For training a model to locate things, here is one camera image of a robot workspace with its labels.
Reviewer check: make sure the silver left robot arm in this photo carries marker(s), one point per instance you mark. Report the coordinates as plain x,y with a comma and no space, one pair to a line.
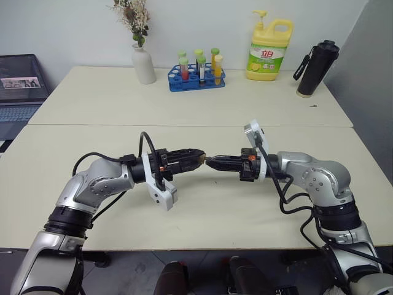
92,184

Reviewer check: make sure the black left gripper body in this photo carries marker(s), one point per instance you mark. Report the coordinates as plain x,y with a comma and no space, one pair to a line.
164,164

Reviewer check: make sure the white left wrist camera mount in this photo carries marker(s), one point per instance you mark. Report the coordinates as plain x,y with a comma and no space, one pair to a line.
162,193

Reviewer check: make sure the dark rounded shape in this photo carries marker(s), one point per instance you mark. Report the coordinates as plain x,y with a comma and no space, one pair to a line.
245,276
172,278

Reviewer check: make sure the yellow-capped tube orange liquid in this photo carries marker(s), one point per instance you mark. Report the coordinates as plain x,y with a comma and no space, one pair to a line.
218,70

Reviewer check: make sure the white ceramic vase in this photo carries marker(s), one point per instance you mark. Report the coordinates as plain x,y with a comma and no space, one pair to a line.
143,66

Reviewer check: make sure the brass padlock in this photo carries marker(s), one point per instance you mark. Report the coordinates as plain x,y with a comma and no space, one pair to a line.
201,160

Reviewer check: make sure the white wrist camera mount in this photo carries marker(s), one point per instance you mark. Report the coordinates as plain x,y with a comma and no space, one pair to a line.
162,193
255,132

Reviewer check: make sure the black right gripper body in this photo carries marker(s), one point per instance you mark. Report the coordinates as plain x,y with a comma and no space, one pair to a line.
249,167

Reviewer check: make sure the green-capped tube orange liquid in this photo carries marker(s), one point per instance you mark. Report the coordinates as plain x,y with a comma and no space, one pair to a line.
215,53

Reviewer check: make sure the green-capped empty tube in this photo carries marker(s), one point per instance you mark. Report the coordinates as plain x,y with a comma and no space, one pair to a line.
182,54

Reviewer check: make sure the light-green-capped tube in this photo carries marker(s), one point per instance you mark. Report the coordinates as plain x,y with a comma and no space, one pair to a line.
198,55

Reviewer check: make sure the blue test tube rack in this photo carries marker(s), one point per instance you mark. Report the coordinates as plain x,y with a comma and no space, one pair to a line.
196,83

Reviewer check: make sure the grey laptop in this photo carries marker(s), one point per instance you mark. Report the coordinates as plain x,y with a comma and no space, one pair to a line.
18,92

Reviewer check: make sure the green-capped tube white label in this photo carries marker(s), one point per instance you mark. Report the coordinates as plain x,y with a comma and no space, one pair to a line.
201,70

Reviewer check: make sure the black table caster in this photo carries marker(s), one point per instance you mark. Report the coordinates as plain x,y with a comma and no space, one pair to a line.
102,259

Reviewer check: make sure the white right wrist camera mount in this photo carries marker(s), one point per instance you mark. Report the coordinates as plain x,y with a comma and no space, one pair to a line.
255,132

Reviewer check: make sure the yellow dish soap bottle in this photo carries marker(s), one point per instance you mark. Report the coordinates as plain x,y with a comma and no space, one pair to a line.
267,52

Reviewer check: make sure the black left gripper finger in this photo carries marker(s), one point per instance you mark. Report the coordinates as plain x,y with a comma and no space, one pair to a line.
187,166
187,152

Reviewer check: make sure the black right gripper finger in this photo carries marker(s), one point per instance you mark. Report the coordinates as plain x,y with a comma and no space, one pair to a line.
225,170
228,159

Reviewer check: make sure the green-capped tube red liquid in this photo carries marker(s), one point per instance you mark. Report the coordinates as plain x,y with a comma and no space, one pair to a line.
184,68

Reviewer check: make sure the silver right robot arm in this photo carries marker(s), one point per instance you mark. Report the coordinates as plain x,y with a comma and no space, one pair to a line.
322,179

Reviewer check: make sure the dried flower bouquet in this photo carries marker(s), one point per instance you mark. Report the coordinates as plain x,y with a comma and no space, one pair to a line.
135,18

